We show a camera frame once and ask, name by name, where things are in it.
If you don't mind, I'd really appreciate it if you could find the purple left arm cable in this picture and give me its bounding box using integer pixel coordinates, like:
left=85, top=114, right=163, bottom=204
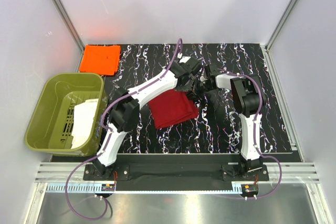
left=65, top=38, right=184, bottom=219

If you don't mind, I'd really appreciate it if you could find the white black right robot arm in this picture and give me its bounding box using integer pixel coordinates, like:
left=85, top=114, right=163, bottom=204
left=187, top=65, right=266, bottom=180

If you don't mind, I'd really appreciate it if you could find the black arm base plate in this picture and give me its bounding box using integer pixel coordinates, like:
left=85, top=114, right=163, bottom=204
left=83, top=154, right=269, bottom=193

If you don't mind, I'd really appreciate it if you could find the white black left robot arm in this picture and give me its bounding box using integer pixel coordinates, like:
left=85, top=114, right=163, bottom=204
left=93, top=57, right=202, bottom=180

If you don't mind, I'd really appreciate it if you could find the olive green plastic bin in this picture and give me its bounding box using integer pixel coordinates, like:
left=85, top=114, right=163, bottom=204
left=25, top=72, right=108, bottom=157

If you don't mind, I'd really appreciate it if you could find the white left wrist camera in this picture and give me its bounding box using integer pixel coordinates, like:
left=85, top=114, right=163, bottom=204
left=179, top=56, right=191, bottom=63

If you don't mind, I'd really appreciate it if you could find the folded orange t shirt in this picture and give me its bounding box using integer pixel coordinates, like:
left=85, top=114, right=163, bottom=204
left=79, top=45, right=121, bottom=76

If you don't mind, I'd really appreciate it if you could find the aluminium frame rail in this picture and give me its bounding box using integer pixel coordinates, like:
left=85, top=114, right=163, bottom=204
left=35, top=162, right=319, bottom=183

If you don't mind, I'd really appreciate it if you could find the left orange connector block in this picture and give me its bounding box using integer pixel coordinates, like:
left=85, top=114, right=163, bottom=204
left=101, top=184, right=115, bottom=191

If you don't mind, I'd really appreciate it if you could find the red t shirt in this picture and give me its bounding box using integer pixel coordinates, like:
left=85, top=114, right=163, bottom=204
left=148, top=90, right=199, bottom=129

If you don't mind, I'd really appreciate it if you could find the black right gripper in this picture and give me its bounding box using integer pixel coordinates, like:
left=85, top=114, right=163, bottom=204
left=183, top=78, right=214, bottom=101

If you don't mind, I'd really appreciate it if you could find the right orange connector block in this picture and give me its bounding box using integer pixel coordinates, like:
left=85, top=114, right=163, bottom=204
left=243, top=184, right=259, bottom=193

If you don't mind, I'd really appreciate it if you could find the orange connector block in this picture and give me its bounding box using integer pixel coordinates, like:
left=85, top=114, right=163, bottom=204
left=243, top=184, right=259, bottom=193
left=101, top=184, right=115, bottom=191

